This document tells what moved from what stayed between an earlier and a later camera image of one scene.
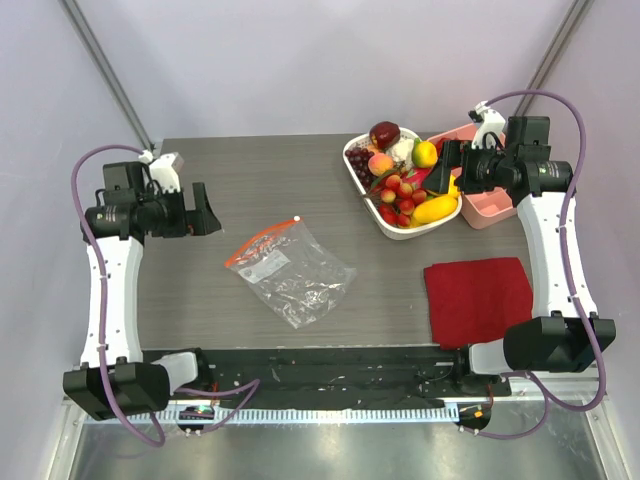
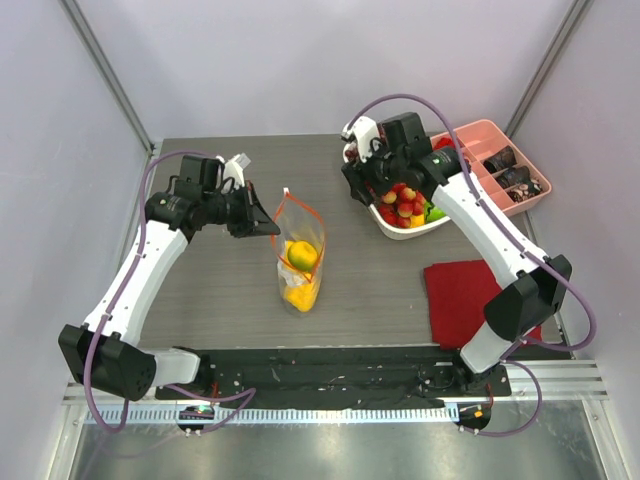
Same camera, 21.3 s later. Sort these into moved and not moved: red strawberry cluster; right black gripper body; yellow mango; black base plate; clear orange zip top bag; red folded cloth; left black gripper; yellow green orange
Moved: yellow mango; right black gripper body; yellow green orange; clear orange zip top bag; left black gripper
Not moved: red folded cloth; red strawberry cluster; black base plate
